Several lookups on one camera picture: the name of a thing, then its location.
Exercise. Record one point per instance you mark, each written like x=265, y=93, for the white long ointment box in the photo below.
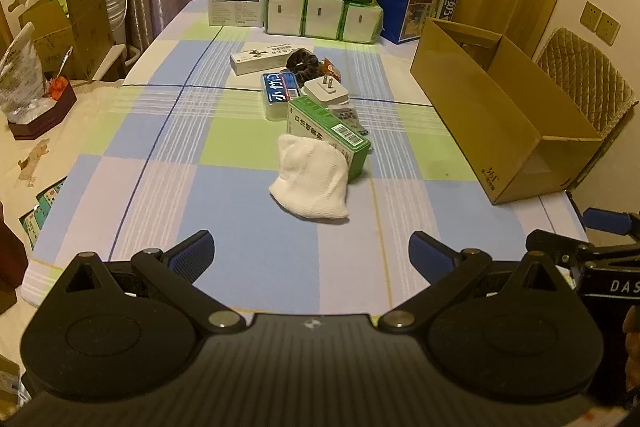
x=260, y=59

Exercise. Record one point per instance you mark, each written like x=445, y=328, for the dark wooden tissue holder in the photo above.
x=48, y=113

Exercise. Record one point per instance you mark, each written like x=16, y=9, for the silver foil sachet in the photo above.
x=348, y=114

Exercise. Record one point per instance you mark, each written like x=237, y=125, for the red snack packet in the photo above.
x=329, y=70

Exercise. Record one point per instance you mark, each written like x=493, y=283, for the blue white toothpaste box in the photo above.
x=278, y=88

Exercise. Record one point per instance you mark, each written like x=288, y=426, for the left tissue pack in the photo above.
x=284, y=17

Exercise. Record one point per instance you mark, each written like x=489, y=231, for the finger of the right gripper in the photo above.
x=561, y=249
x=619, y=223

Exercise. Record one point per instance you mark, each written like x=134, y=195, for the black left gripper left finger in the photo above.
x=169, y=277

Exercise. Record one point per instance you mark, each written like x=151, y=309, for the green medicine box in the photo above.
x=309, y=119

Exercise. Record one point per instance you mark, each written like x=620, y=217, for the stacked cardboard boxes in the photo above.
x=84, y=28

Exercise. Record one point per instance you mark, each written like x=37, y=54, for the person's right hand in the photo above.
x=631, y=329

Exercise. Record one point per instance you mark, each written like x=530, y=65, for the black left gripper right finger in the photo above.
x=451, y=274

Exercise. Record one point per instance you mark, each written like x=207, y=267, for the quilted brown chair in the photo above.
x=591, y=80

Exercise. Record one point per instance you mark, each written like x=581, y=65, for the dark velvet scrunchie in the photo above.
x=304, y=65

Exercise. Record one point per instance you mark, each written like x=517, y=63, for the brown cardboard box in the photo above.
x=522, y=135

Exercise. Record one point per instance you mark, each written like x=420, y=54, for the white power adapter plug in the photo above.
x=326, y=91

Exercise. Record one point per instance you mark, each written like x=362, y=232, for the middle tissue pack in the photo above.
x=323, y=18

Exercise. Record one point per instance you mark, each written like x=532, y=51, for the tissue pack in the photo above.
x=362, y=22
x=284, y=17
x=323, y=18

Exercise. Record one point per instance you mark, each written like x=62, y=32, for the beige wall sockets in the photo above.
x=603, y=25

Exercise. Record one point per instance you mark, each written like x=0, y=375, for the white towel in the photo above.
x=312, y=179

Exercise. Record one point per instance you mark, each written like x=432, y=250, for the right tissue pack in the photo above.
x=362, y=22

